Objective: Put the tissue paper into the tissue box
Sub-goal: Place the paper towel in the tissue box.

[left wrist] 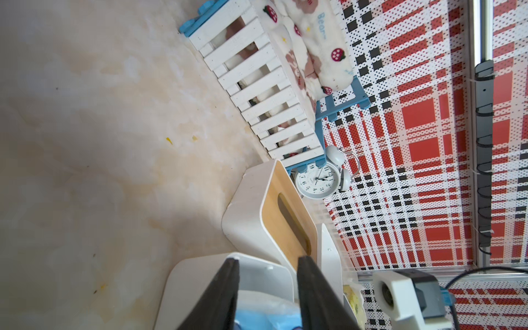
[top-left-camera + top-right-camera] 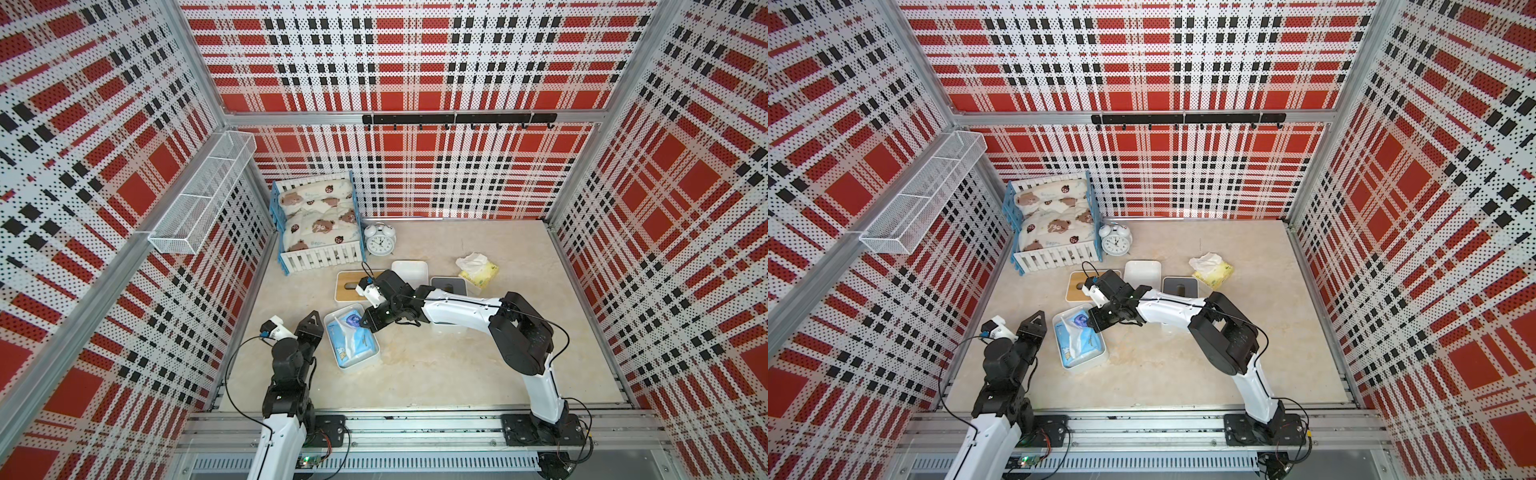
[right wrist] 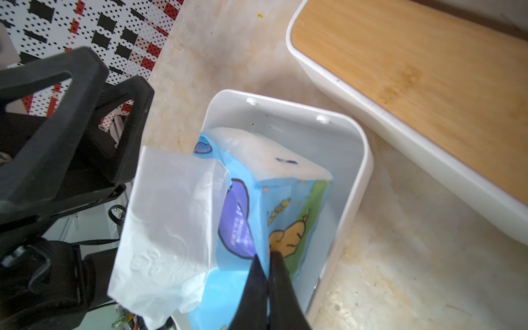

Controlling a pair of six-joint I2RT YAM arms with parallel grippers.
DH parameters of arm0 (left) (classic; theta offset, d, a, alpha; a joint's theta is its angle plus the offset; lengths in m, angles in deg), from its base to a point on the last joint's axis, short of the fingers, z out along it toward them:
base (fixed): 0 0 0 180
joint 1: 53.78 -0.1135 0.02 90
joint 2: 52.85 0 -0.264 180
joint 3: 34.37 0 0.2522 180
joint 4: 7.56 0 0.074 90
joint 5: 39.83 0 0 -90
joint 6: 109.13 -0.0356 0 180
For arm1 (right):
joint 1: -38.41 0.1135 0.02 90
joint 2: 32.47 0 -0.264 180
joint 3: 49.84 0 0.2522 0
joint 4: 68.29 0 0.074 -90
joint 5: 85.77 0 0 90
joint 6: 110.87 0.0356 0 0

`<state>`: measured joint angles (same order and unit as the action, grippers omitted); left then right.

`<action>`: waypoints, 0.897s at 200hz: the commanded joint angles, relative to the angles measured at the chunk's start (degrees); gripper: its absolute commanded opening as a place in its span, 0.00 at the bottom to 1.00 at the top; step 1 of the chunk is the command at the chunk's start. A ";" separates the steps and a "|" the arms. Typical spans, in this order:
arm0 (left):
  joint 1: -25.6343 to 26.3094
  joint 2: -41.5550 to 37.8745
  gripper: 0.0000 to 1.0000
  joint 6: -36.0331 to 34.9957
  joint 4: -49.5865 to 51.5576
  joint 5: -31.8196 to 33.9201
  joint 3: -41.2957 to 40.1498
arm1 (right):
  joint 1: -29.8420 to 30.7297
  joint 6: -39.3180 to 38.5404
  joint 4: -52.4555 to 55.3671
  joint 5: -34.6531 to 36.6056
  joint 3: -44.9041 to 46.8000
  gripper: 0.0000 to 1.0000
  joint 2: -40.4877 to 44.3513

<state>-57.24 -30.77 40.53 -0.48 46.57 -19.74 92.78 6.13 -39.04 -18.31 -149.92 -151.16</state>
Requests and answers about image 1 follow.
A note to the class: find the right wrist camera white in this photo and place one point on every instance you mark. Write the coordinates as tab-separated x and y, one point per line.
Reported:
412	299

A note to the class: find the blue tissue paper pack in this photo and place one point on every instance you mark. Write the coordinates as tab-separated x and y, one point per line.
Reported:
257	310

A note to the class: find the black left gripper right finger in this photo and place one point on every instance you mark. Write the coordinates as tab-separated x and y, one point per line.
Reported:
320	306

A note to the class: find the black hook rail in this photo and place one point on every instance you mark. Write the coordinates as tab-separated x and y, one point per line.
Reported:
484	89

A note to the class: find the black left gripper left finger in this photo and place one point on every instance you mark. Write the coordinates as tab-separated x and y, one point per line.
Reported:
217	306

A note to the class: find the yellow tissue paper pack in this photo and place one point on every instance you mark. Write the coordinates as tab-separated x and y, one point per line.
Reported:
354	296

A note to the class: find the bamboo tissue box lid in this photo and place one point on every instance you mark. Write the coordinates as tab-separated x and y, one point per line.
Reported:
267	218

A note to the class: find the white tissue box base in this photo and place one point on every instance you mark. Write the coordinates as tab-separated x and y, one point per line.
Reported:
189	279

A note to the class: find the white tissue box upright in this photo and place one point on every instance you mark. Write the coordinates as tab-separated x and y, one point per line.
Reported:
329	261

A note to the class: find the white alarm clock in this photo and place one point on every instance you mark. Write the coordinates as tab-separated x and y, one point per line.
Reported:
322	178

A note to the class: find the blue white toy crib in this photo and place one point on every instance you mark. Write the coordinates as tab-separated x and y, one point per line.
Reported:
258	75

